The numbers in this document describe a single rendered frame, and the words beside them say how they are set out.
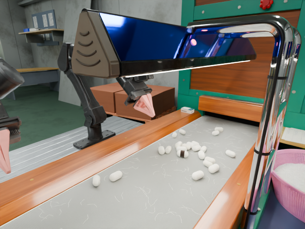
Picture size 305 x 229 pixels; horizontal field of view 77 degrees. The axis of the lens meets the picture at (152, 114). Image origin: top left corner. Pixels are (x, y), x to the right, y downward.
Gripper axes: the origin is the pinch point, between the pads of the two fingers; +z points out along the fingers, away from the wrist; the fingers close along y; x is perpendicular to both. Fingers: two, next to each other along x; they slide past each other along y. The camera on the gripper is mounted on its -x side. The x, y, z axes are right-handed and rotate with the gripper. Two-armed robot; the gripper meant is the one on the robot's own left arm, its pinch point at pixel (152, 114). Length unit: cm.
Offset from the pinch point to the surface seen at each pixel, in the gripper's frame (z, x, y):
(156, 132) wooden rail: 3.9, 9.3, 5.9
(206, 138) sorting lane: 17.6, 0.8, 17.8
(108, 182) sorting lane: 11.4, 6.0, -23.8
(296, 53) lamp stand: 15.2, -39.5, 1.3
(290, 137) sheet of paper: 34.7, -18.6, 30.1
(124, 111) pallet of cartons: -85, 152, 130
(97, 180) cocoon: 9.4, 5.3, -26.3
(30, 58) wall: -516, 431, 189
